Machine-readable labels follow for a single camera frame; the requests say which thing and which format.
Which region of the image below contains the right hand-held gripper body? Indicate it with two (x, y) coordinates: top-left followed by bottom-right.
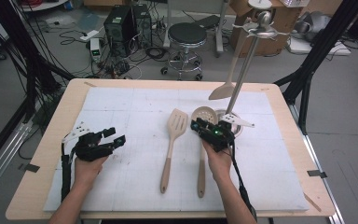
(198, 113), (255, 153)

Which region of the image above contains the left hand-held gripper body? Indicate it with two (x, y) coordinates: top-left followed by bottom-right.
(62, 121), (116, 162)

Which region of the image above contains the beige slotted spatula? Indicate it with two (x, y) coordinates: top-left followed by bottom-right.
(159, 107), (189, 194)

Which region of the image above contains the beige solid spatula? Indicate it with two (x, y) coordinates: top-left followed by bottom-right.
(208, 29), (247, 101)

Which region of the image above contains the beige skimmer spoon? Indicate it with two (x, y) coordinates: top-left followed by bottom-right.
(190, 105), (218, 199)

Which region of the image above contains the metal utensil rack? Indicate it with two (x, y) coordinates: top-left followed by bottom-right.
(213, 10), (290, 138)

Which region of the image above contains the person's left hand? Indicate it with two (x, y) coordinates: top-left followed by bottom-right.
(74, 154), (110, 187)

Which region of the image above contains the person's right hand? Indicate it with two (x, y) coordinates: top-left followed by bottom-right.
(201, 139), (234, 185)

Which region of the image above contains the white foam mat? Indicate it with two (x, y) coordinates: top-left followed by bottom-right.
(43, 86), (310, 213)

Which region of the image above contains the small white power supply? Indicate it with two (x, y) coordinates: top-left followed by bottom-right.
(89, 37), (103, 63)

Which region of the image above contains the black round stool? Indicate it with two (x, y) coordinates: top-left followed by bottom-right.
(160, 21), (208, 82)

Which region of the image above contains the grey stand leg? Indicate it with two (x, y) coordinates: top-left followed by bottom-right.
(214, 0), (228, 59)
(162, 0), (172, 49)

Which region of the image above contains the white power strip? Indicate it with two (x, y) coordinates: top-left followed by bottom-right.
(79, 29), (101, 42)

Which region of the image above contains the black computer tower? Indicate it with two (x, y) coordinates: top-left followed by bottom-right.
(103, 5), (135, 58)

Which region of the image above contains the printed cardboard box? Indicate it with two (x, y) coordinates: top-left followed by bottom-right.
(228, 0), (312, 58)

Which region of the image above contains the dark grey computer tower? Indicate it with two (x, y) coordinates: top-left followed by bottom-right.
(131, 3), (154, 49)

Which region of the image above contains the white round disc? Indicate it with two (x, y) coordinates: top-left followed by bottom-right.
(247, 0), (273, 10)

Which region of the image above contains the white round table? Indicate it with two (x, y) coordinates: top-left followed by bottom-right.
(21, 0), (70, 13)

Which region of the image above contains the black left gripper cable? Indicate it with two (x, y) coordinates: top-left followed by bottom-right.
(60, 133), (73, 203)

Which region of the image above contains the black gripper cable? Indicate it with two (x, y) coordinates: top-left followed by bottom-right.
(228, 139), (259, 222)
(60, 133), (73, 203)

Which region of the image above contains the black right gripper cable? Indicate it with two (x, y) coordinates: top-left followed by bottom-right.
(228, 139), (259, 222)

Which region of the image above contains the black table bracket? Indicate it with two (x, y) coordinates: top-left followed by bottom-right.
(18, 162), (41, 174)
(306, 169), (328, 179)

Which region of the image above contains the aluminium rail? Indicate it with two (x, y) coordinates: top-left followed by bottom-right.
(0, 120), (34, 203)
(288, 104), (345, 224)

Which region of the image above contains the black frame post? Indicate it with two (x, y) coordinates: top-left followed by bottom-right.
(0, 0), (76, 125)
(274, 0), (358, 135)

